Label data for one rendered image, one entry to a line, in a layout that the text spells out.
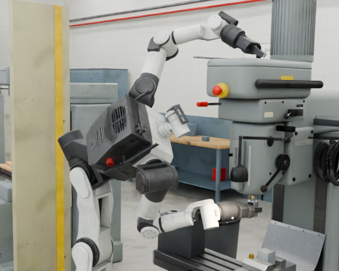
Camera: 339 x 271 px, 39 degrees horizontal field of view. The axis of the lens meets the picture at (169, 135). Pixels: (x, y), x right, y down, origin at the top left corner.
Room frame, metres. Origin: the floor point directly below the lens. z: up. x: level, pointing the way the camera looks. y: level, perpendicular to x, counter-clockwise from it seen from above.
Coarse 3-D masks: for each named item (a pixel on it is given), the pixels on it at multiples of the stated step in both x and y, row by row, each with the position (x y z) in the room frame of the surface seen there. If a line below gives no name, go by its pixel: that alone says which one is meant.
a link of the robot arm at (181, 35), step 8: (168, 32) 2.24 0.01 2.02; (176, 32) 2.23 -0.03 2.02; (184, 32) 2.22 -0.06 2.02; (192, 32) 2.20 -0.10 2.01; (176, 40) 2.23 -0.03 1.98; (184, 40) 2.23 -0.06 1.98; (192, 40) 2.24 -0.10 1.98; (168, 48) 2.23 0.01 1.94; (176, 48) 2.27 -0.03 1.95; (168, 56) 2.27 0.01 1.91
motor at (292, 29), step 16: (272, 0) 2.24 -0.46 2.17; (288, 0) 2.16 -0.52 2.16; (304, 0) 2.15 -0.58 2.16; (272, 16) 2.24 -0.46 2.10; (288, 16) 2.16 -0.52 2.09; (304, 16) 2.16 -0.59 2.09; (272, 32) 2.23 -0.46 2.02; (288, 32) 2.16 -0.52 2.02; (304, 32) 2.16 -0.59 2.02; (272, 48) 2.23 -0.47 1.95; (288, 48) 2.16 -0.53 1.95; (304, 48) 2.16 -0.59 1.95
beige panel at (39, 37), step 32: (32, 32) 3.22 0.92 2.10; (64, 32) 3.38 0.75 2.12; (32, 64) 3.22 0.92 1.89; (64, 64) 3.38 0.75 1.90; (32, 96) 3.22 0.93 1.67; (64, 96) 3.38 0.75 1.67; (32, 128) 3.22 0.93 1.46; (64, 128) 3.38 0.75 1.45; (32, 160) 3.21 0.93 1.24; (64, 160) 3.38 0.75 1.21; (32, 192) 3.21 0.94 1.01; (64, 192) 3.38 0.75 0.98; (32, 224) 3.21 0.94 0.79; (64, 224) 3.38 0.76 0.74; (32, 256) 3.21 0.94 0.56; (64, 256) 3.37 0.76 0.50
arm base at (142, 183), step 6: (162, 162) 1.91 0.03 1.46; (138, 168) 1.83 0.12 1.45; (144, 168) 1.86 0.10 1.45; (150, 168) 1.87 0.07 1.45; (174, 168) 1.86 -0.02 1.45; (138, 174) 1.82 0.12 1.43; (144, 174) 1.79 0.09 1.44; (174, 174) 1.85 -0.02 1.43; (138, 180) 1.82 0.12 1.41; (144, 180) 1.78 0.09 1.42; (174, 180) 1.84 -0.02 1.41; (138, 186) 1.83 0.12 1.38; (144, 186) 1.78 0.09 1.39; (174, 186) 1.85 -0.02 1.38; (144, 192) 1.80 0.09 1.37
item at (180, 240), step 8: (200, 224) 2.34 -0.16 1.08; (168, 232) 2.37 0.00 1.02; (176, 232) 2.34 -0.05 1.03; (184, 232) 2.31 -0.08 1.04; (192, 232) 2.28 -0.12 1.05; (200, 232) 2.34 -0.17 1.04; (160, 240) 2.41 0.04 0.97; (168, 240) 2.37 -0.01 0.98; (176, 240) 2.34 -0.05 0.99; (184, 240) 2.31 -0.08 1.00; (192, 240) 2.29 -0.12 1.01; (200, 240) 2.34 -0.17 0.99; (160, 248) 2.40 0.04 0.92; (168, 248) 2.37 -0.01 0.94; (176, 248) 2.34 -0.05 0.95; (184, 248) 2.31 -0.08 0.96; (192, 248) 2.29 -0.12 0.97; (200, 248) 2.34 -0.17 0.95; (192, 256) 2.29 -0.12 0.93
